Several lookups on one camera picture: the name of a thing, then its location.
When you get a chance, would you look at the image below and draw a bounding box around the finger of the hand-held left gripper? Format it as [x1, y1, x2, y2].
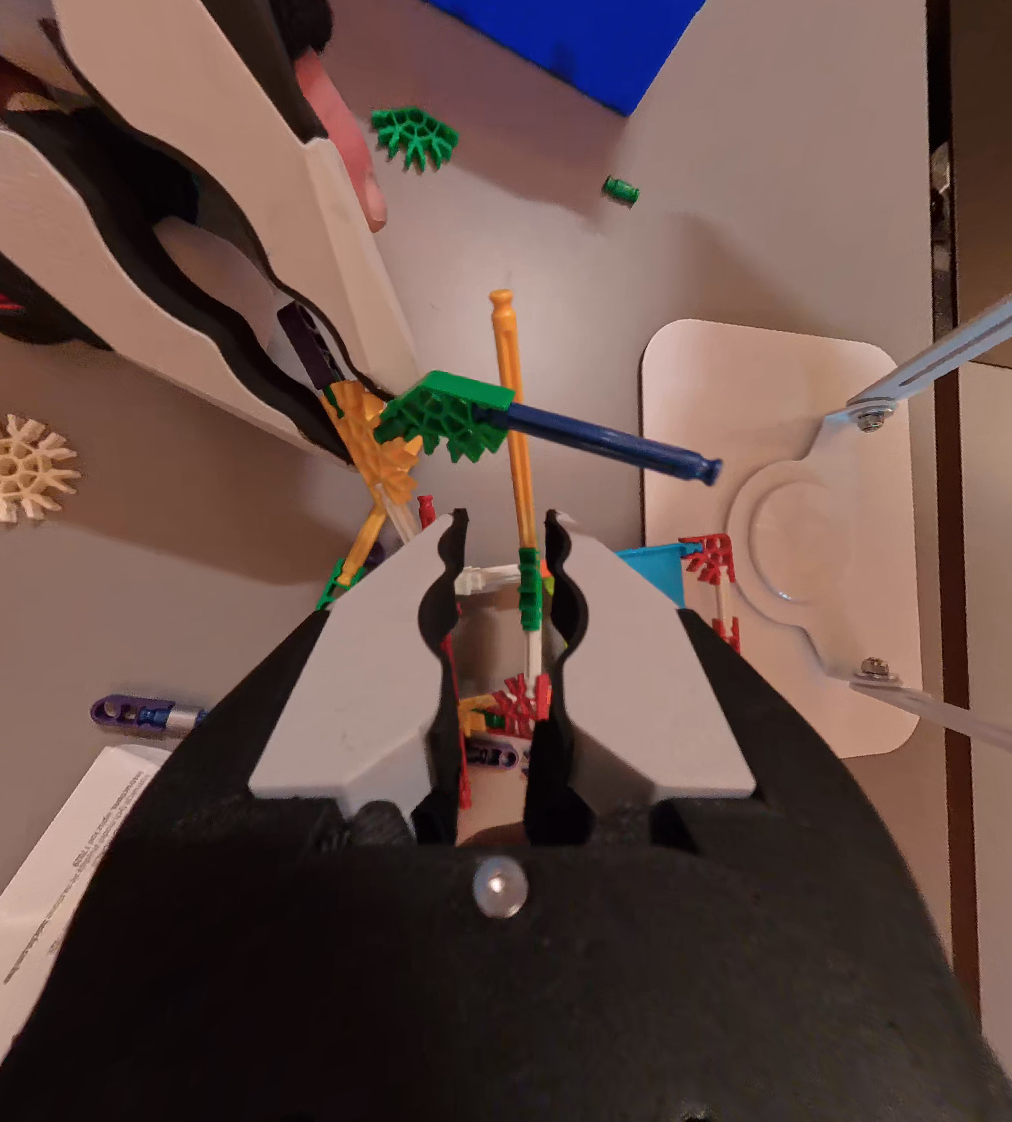
[0, 114, 358, 468]
[37, 0, 424, 400]

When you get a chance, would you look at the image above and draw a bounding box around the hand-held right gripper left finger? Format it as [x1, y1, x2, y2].
[247, 508, 472, 847]

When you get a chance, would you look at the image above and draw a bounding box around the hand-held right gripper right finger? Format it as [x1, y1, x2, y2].
[522, 507, 758, 847]

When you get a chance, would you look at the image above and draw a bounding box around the colourful toy construction model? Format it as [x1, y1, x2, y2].
[317, 289, 739, 808]

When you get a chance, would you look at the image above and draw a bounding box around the person's left hand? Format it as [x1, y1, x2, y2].
[296, 48, 390, 235]

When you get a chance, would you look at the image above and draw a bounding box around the black wheel red hub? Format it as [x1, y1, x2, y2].
[0, 210, 113, 347]

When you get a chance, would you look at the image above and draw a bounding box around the loose green fan connector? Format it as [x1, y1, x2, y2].
[372, 107, 460, 169]

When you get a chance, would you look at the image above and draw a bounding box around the blue rod cross assembly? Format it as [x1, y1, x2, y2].
[89, 692, 522, 774]

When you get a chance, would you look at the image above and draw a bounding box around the clear suction dome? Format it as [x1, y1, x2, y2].
[747, 477, 849, 606]

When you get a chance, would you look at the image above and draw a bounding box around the white snowflake connector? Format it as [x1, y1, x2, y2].
[0, 416, 82, 524]

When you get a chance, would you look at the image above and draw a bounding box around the blue plastic bin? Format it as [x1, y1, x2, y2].
[427, 0, 707, 117]

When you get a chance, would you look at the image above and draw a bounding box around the instruction booklet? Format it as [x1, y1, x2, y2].
[0, 745, 174, 1114]

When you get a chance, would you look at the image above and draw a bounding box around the dark rectangular plate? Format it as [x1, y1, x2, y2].
[935, 0, 1012, 378]

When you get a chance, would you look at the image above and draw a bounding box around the white mount bracket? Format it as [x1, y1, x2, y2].
[725, 399, 903, 687]

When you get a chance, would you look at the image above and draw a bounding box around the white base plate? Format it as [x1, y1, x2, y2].
[640, 318, 923, 759]

